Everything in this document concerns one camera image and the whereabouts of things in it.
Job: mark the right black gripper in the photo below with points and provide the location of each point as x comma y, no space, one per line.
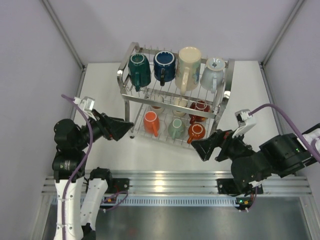
205,147

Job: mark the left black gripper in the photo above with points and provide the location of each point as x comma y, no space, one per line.
117,127

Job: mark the orange cup black interior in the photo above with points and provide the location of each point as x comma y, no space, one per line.
196,131

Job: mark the orange mug white interior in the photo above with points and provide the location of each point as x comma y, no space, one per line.
151,123

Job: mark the mint green mug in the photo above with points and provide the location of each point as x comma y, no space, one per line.
176,128

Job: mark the white cup orange handle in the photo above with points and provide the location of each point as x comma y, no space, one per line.
200,106

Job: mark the white steel cup wood band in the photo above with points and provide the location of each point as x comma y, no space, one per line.
157,109

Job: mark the small cream steel tumbler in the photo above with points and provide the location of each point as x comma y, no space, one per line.
181,102

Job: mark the dark teal mug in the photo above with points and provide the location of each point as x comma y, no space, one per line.
139,71

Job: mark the light blue mug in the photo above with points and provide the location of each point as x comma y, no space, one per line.
213,74

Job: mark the cream floral mug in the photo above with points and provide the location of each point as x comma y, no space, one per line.
187,75

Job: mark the navy blue mug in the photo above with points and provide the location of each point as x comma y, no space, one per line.
164,64

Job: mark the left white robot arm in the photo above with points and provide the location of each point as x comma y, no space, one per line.
76,218

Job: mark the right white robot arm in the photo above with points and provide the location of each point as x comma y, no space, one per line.
282,155

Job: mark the stainless steel dish rack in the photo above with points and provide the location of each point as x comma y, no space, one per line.
218,101

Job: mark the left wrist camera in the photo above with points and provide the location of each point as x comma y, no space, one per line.
86,104

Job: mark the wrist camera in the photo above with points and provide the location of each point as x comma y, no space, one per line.
86,104
245,122

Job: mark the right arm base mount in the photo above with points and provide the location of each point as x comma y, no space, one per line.
226,186

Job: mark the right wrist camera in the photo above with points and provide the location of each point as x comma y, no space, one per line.
245,122

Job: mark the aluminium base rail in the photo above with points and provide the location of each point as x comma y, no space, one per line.
204,183

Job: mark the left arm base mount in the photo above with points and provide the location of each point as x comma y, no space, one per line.
117,185

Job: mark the white slotted cable duct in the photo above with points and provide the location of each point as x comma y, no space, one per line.
169,201

